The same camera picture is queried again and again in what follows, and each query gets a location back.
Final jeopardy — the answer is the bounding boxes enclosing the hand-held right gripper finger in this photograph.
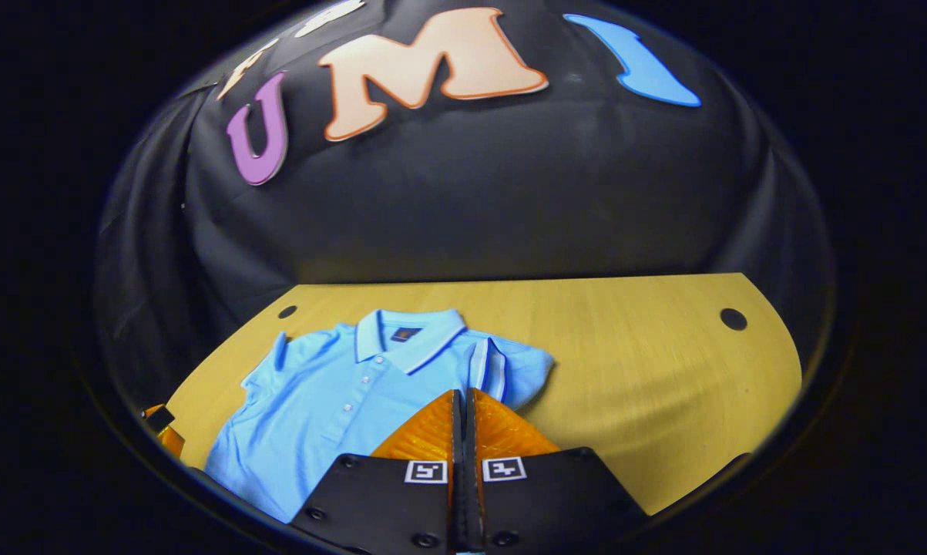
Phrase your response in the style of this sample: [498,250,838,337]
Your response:
[290,389,465,555]
[464,388,650,555]

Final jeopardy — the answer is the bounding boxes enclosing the light blue T-shirt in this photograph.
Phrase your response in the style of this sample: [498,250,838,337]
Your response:
[204,308,556,525]

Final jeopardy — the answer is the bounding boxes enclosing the black backdrop cloth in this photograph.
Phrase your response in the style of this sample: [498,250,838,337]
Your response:
[93,0,834,409]

